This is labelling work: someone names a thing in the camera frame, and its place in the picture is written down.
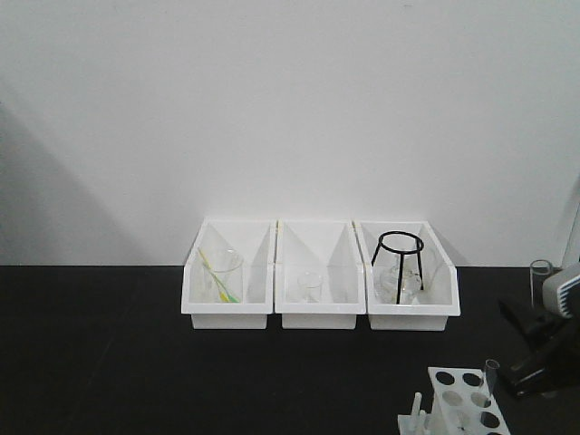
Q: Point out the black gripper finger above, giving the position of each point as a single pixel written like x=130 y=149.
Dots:
x=552 y=364
x=534 y=323

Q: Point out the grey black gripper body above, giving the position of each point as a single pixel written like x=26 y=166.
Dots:
x=561 y=292

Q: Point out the clear glass test tube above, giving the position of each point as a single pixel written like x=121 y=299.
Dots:
x=539 y=271
x=489 y=379

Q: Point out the white test tube rack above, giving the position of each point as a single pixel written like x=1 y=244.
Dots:
x=462 y=404

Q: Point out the right white storage bin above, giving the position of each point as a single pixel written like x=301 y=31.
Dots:
x=436 y=303

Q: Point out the white storage bin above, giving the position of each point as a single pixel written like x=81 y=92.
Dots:
x=228 y=277
x=436 y=303
x=329 y=248

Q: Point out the clear glassware in right bin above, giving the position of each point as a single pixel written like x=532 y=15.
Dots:
x=399 y=290

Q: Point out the middle white storage bin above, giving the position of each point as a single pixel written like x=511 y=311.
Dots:
x=329 y=248

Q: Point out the small clear glass beaker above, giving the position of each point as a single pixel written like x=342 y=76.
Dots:
x=310 y=287

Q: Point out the left white storage bin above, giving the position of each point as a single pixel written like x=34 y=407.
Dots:
x=228 y=277

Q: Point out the yellow green stirring stick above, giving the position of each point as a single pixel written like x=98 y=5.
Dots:
x=217 y=281

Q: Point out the large clear glass beaker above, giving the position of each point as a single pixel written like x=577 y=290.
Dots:
x=226 y=276

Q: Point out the black wire tripod stand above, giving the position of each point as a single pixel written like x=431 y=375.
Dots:
x=403 y=249

